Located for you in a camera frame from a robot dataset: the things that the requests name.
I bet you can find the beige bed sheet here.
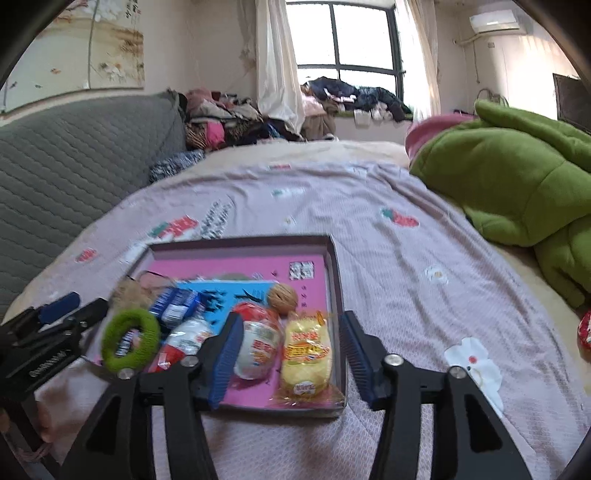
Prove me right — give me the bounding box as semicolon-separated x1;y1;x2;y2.
0;138;591;480

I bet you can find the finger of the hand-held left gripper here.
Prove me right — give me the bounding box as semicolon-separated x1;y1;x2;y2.
14;298;110;349
0;292;80;340

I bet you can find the white toy egg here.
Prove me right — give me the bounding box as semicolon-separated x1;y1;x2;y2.
232;302;283;380

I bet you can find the pile of mixed clothes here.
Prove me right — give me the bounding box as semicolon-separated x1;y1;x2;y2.
178;88;305;151

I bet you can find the white air conditioner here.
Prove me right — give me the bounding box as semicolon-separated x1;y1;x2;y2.
468;9;527;34

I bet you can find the small blue cookie packet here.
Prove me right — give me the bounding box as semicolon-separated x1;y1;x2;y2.
148;287;206;326

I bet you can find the green fleece blanket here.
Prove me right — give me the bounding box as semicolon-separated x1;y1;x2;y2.
409;99;591;310

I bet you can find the green fuzzy ring scrunchie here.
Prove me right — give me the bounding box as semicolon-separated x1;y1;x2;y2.
100;308;162;374

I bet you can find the pile of dark clothes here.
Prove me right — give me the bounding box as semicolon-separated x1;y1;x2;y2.
300;76;414;124

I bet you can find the grey shallow cardboard box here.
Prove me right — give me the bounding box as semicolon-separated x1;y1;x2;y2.
90;234;349;420

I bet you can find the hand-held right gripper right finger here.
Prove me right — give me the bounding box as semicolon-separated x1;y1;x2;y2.
339;310;532;480

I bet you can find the pink fleece blanket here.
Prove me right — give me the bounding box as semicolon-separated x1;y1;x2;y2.
405;115;478;160

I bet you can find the grey quilted headboard cover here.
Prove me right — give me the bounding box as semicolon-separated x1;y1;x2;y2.
0;92;188;319

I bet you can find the white curtain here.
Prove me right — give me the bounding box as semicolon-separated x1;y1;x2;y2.
254;0;305;134
397;0;441;123

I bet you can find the red egg snack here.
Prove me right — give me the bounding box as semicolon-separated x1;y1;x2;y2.
148;316;215;374

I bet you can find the dark television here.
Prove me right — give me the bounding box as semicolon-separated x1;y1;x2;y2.
553;73;591;134

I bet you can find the walnut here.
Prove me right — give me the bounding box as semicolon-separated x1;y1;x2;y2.
268;283;298;316

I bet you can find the dark floral cloth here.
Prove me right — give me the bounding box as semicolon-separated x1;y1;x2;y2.
148;148;206;183

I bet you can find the person's left hand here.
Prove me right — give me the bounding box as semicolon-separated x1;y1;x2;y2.
36;399;63;444

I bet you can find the pink strawberry print blanket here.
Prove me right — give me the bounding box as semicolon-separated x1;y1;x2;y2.
4;159;583;480

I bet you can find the floral wall painting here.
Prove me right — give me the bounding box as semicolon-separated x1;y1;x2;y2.
0;0;146;114

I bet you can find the yellow cake packet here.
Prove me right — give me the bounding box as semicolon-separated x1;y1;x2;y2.
272;311;345;409

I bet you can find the dark blue snack packet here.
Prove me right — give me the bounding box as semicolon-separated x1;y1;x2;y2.
113;325;146;360

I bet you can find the black framed window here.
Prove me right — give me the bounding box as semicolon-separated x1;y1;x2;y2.
286;0;407;100

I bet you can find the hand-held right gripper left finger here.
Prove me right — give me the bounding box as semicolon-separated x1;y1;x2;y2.
65;311;245;480

